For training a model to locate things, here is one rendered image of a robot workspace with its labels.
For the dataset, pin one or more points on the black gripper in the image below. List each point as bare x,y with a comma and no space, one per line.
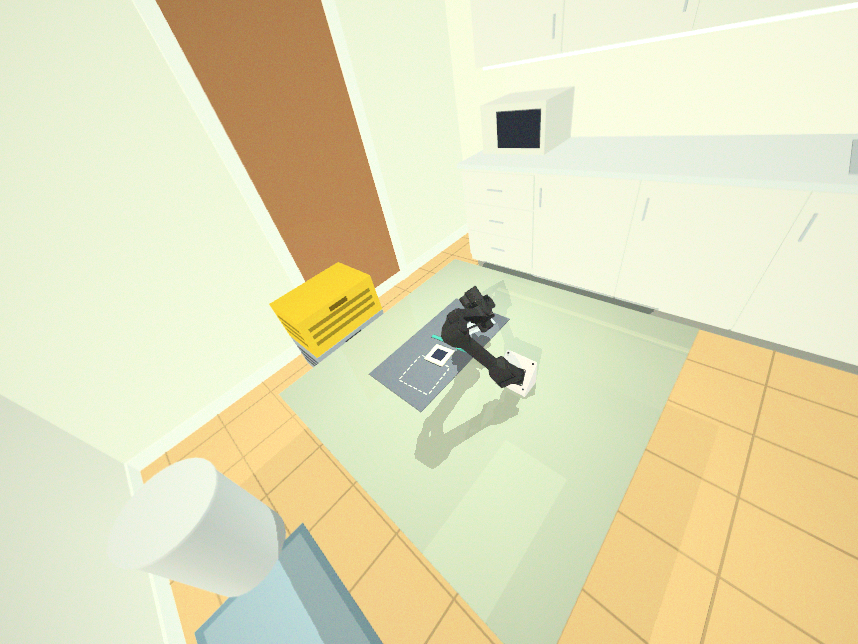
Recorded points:
484,325

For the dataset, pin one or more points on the cream tile with dark square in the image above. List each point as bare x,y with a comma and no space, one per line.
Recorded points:
439,355

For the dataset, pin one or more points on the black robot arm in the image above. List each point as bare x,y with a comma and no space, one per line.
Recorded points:
456,334

